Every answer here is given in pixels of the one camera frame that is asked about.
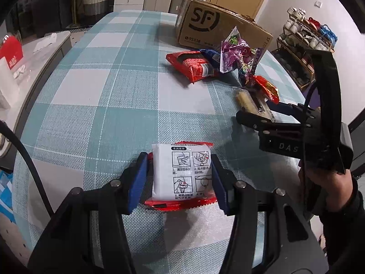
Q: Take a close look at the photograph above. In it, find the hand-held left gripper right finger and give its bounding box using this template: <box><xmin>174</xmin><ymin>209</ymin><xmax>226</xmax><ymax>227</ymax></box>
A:
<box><xmin>209</xmin><ymin>154</ymin><xmax>327</xmax><ymax>274</ymax></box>

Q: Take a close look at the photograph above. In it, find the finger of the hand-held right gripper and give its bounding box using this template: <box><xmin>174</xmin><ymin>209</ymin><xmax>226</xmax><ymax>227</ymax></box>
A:
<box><xmin>265</xmin><ymin>98</ymin><xmax>320</xmax><ymax>120</ymax></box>
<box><xmin>235</xmin><ymin>111</ymin><xmax>305</xmax><ymax>134</ymax></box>

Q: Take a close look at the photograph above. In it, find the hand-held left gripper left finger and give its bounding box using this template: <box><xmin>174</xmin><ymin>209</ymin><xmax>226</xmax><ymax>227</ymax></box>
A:
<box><xmin>27</xmin><ymin>152</ymin><xmax>150</xmax><ymax>274</ymax></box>

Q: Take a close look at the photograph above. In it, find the cream roll clear packet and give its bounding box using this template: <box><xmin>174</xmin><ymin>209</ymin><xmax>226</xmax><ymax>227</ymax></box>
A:
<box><xmin>235</xmin><ymin>88</ymin><xmax>276</xmax><ymax>123</ymax></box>

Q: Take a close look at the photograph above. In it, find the white red diagram packet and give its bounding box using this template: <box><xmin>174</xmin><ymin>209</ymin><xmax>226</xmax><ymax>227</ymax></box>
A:
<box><xmin>144</xmin><ymin>142</ymin><xmax>217</xmax><ymax>212</ymax></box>

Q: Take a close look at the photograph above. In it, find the large purple snack bag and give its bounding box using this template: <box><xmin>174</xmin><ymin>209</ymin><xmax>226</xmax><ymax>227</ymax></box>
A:
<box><xmin>219</xmin><ymin>26</ymin><xmax>257</xmax><ymax>73</ymax></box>

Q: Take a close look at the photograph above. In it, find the blue snack packet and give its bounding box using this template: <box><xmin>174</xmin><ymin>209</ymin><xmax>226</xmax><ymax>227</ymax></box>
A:
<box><xmin>200</xmin><ymin>48</ymin><xmax>222</xmax><ymax>66</ymax></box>

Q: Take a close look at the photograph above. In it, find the brown cardboard box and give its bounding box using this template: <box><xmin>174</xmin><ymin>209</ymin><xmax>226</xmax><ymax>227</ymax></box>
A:
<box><xmin>175</xmin><ymin>0</ymin><xmax>274</xmax><ymax>63</ymax></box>

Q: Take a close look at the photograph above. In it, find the person's right forearm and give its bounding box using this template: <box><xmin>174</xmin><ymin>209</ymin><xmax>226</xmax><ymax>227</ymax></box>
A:
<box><xmin>318</xmin><ymin>177</ymin><xmax>365</xmax><ymax>266</ymax></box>

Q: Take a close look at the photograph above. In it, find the person's right hand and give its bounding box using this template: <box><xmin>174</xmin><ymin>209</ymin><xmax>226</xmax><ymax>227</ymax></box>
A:
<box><xmin>298</xmin><ymin>160</ymin><xmax>354</xmax><ymax>214</ymax></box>

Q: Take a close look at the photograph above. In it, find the red foil snack packet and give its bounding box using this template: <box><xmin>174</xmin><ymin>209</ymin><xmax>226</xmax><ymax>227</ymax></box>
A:
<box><xmin>252</xmin><ymin>75</ymin><xmax>280</xmax><ymax>103</ymax></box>

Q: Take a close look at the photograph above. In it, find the wooden shoe rack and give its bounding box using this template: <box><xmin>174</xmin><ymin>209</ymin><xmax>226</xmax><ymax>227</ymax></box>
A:
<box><xmin>275</xmin><ymin>7</ymin><xmax>338</xmax><ymax>90</ymax></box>

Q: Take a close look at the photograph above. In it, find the red black striped snack packet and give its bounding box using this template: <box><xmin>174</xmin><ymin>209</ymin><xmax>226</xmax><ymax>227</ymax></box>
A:
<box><xmin>166</xmin><ymin>50</ymin><xmax>220</xmax><ymax>84</ymax></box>

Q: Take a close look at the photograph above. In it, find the blue patterned bag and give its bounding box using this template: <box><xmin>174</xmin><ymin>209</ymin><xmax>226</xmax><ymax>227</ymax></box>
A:
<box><xmin>0</xmin><ymin>170</ymin><xmax>13</xmax><ymax>223</ymax></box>

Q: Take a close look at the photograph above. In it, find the grey side table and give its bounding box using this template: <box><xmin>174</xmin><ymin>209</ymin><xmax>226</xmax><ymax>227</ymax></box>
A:
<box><xmin>0</xmin><ymin>31</ymin><xmax>72</xmax><ymax>160</ymax></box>

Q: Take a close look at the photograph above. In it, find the white cup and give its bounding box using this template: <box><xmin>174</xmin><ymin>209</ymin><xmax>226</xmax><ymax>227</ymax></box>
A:
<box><xmin>0</xmin><ymin>57</ymin><xmax>20</xmax><ymax>109</ymax></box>

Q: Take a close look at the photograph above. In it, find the dotted beige rug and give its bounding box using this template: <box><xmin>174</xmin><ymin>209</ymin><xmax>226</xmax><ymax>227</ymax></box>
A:
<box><xmin>58</xmin><ymin>24</ymin><xmax>93</xmax><ymax>39</ymax></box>

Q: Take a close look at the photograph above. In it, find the white tissue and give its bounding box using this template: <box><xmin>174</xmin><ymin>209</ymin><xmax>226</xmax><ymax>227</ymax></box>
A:
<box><xmin>33</xmin><ymin>33</ymin><xmax>57</xmax><ymax>53</ymax></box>

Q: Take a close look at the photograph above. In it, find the red gift box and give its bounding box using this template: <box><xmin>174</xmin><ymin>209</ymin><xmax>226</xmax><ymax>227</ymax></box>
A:
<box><xmin>0</xmin><ymin>33</ymin><xmax>24</xmax><ymax>69</ymax></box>

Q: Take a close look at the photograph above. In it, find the woven laundry basket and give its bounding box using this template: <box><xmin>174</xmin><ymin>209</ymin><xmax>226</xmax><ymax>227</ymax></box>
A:
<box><xmin>81</xmin><ymin>0</ymin><xmax>110</xmax><ymax>18</ymax></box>

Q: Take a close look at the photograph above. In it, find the grey refrigerator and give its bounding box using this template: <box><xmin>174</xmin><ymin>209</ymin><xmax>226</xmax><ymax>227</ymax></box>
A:
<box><xmin>14</xmin><ymin>0</ymin><xmax>75</xmax><ymax>39</ymax></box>

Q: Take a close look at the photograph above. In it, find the black cable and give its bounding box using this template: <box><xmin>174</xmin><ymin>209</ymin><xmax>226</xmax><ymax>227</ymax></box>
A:
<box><xmin>0</xmin><ymin>120</ymin><xmax>55</xmax><ymax>217</ymax></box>

